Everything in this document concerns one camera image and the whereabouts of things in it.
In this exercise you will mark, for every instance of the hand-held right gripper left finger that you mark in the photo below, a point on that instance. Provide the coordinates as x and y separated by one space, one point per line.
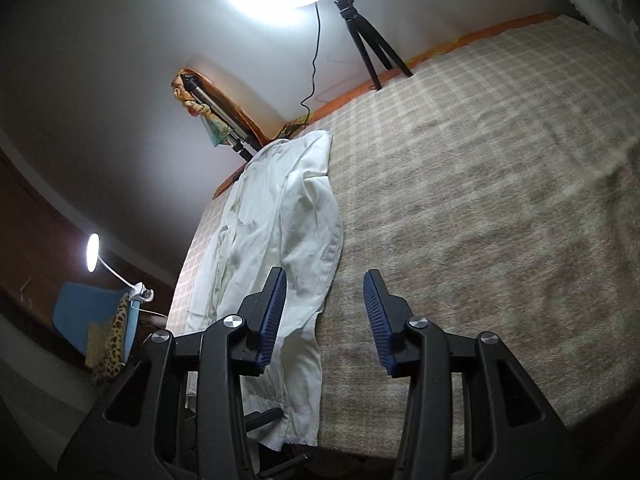
273 312

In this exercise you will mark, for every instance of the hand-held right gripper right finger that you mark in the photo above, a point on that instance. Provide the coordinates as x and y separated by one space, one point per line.
376 320

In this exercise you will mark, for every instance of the white shirt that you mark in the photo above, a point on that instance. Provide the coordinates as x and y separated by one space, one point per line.
280 230

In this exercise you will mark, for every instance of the beige checkered blanket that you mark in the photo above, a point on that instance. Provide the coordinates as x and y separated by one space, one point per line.
475 200

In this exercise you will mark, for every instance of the leopard print cloth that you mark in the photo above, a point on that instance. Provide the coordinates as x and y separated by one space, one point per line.
111 340

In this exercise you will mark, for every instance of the white clip desk lamp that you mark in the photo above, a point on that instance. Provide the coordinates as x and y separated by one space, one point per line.
107 265

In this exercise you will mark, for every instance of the blue chair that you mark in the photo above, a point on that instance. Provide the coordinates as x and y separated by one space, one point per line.
90 310

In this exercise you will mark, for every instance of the silver folded tripod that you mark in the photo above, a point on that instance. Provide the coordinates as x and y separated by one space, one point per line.
220 110

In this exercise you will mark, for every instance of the folded tripod with cloth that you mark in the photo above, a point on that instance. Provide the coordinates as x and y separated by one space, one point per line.
200 105

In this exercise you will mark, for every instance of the black tripod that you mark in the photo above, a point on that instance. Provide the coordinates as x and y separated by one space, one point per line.
372 40

